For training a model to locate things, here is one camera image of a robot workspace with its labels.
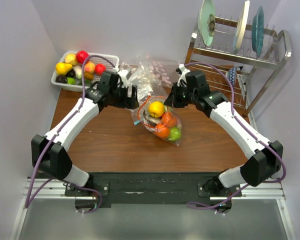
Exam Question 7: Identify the small orange tangerine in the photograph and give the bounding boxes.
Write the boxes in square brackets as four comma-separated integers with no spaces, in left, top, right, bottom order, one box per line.
[154,124,170,139]

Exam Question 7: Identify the blue zigzag bowl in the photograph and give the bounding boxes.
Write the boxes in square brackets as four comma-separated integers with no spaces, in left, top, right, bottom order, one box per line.
[226,67,238,87]

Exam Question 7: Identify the brown kiwi potato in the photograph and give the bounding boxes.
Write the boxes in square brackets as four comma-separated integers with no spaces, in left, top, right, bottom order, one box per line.
[84,72,94,81]

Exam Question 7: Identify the light green floral plate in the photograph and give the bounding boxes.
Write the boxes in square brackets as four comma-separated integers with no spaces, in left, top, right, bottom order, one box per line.
[198,0,216,47]

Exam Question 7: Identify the dark purple fruit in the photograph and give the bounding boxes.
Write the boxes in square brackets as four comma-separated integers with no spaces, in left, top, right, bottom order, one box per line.
[55,75,68,84]

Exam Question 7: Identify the teal plate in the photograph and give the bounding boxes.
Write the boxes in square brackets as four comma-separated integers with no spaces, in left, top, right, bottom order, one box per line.
[251,5,264,58]

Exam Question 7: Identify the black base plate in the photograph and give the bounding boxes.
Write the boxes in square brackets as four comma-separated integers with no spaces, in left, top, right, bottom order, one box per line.
[60,172,251,212]

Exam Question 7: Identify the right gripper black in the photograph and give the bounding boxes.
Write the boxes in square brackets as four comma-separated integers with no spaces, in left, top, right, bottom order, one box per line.
[164,82,197,108]

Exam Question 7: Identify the clear bag pink dots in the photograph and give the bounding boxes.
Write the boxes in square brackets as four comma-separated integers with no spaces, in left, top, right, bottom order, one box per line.
[127,52,179,103]

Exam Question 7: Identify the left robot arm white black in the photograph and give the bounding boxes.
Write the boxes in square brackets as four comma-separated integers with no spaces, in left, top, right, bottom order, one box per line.
[31,70,139,196]

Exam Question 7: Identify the clear bag white dots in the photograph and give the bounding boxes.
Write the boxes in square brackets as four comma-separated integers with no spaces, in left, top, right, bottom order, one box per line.
[119,62,133,72]

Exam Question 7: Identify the red strawberry toy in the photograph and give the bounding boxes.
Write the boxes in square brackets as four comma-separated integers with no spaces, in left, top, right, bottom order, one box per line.
[94,63,107,76]

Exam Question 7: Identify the grey toy fish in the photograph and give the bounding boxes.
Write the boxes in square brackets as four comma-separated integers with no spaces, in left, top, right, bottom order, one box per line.
[143,111,161,127]

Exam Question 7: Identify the clear bag blue zipper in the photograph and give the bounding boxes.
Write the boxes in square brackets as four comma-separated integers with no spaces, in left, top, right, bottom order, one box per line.
[130,108,141,126]

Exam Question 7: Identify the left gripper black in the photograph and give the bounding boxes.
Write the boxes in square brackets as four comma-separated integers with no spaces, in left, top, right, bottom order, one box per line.
[109,84,139,110]

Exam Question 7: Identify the white garlic toy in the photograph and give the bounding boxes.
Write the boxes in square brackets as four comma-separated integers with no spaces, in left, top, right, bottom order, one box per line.
[73,65,82,79]

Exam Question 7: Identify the peach toy fruit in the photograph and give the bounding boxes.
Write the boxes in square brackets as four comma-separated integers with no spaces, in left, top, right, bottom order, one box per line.
[84,61,95,74]

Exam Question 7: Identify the yellow lemon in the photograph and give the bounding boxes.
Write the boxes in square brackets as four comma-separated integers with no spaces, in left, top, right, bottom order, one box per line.
[148,101,165,118]

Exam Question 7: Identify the cream blue rimmed plate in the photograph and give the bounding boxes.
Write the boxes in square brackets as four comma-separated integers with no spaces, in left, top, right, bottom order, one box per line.
[232,0,250,54]

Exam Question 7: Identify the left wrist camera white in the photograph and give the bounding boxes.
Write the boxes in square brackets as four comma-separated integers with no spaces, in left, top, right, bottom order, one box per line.
[114,68,132,88]

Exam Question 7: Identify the yellow pear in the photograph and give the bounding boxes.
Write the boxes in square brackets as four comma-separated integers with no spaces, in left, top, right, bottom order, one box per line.
[55,62,73,76]

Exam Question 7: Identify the orange toy pumpkin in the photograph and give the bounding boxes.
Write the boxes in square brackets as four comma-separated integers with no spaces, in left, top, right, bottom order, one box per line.
[161,112,178,128]

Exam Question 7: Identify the green apple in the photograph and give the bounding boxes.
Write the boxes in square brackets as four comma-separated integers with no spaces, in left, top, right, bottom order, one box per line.
[167,126,182,142]

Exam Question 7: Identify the clear bag orange zipper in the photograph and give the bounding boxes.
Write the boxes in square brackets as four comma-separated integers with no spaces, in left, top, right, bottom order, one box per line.
[137,95,183,146]

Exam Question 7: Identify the steel dish rack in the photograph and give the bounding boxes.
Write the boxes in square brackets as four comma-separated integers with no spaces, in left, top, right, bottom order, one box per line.
[184,16,292,117]

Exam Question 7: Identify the aluminium rail frame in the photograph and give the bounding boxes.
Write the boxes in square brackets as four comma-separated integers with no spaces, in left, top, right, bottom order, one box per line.
[10,174,296,240]

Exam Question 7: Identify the white plastic fruit basket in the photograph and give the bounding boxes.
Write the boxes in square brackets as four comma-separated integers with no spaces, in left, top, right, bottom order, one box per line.
[50,51,120,92]

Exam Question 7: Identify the red apple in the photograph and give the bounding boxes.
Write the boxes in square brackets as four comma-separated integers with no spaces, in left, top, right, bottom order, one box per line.
[75,50,89,64]

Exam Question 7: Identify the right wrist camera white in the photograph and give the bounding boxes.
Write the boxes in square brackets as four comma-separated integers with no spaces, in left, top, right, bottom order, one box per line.
[175,64,190,87]

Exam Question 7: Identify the pale yellow apple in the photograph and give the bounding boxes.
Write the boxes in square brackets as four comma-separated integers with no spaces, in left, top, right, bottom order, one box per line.
[64,53,78,66]

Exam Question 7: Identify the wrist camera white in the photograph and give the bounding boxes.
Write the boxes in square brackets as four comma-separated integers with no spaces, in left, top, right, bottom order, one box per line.
[175,64,190,87]
[114,68,132,88]

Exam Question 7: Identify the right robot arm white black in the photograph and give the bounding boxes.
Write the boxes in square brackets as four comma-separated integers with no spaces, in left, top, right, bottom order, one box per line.
[164,68,283,197]

